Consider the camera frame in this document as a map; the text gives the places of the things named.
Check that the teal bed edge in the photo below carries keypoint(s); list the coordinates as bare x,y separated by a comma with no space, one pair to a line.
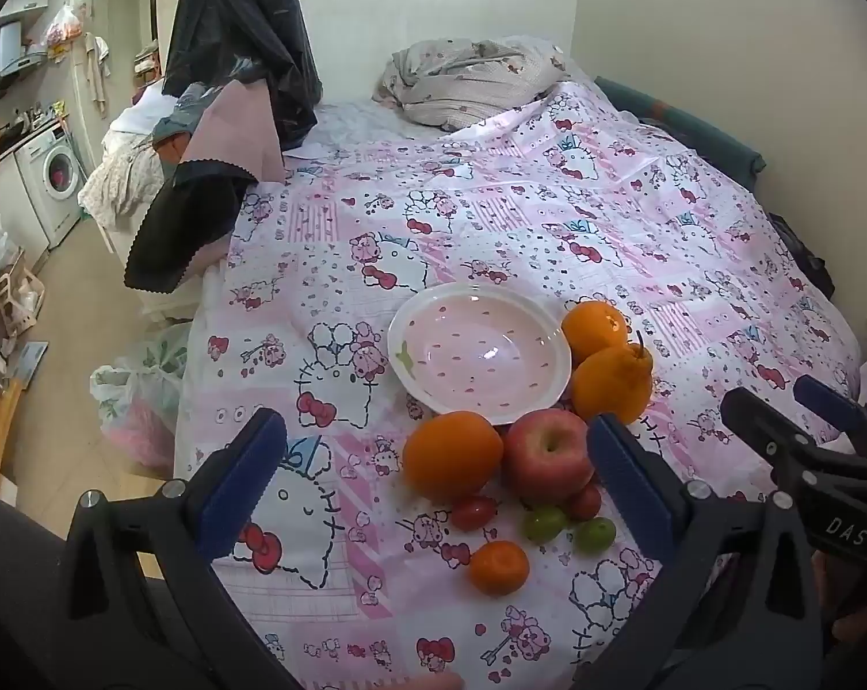
692,131

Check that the white plastic bag with greens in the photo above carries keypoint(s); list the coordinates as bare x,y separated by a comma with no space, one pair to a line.
142,402

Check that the pear-shaped orange with stem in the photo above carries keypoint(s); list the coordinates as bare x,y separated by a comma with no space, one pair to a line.
609,388

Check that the red cherry tomato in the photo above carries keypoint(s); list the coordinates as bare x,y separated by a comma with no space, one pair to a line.
584,503
474,512

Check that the hanging orange plastic bag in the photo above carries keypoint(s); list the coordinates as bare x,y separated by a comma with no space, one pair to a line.
63,32

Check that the pink cartoon printed bedsheet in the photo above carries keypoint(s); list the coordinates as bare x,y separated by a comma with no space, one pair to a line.
519,230

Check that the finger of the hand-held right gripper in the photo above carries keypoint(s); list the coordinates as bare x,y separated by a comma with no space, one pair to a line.
829,402
760,420

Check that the round orange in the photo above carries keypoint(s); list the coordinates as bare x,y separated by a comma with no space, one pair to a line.
593,327
451,454

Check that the pink cloth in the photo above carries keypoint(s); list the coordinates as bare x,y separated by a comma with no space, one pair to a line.
235,133

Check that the black zigzag-edged cloth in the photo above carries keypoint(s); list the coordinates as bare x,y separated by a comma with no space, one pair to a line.
181,230

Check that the white washing machine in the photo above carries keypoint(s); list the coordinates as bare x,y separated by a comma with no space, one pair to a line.
52,180

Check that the floral bedding heap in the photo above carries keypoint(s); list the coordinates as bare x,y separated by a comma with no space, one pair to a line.
117,180

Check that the black plastic bag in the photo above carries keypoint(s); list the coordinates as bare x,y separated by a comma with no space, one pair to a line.
253,21

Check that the small mandarin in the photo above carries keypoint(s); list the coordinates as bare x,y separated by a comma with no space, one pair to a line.
499,568

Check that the green grape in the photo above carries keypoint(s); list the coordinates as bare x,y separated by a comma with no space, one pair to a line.
595,535
545,523

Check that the crumpled grey printed quilt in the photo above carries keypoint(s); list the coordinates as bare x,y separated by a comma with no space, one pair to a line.
469,83

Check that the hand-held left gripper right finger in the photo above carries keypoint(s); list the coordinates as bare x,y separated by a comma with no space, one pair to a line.
629,489

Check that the dark grey cloth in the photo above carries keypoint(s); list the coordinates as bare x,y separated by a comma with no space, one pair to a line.
189,111

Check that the white quilted mattress pad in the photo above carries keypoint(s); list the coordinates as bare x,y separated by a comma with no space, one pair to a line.
361,122

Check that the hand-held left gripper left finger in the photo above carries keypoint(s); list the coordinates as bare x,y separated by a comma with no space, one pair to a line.
240,489

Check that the red apple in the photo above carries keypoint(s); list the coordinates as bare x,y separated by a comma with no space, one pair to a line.
545,453

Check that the light wooden rack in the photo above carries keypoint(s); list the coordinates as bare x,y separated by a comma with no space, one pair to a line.
12,295

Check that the pink strawberry print bowl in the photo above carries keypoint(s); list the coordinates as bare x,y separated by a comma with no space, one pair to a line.
476,352

